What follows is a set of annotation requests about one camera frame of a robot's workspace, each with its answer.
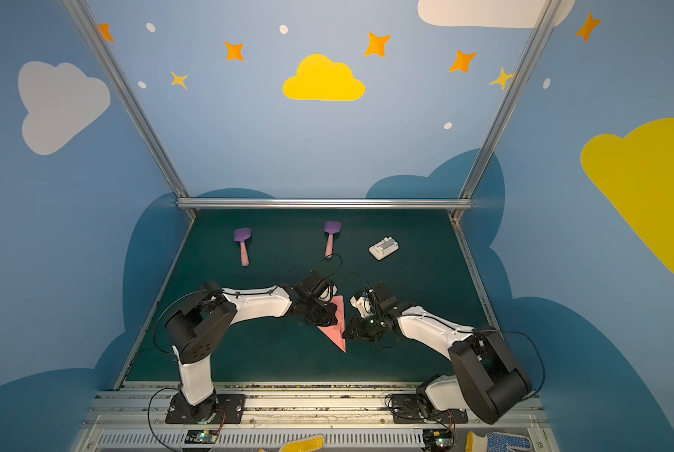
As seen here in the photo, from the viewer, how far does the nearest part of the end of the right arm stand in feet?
2.17

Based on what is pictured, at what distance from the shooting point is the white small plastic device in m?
1.09

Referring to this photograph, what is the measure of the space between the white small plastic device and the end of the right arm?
0.34 m
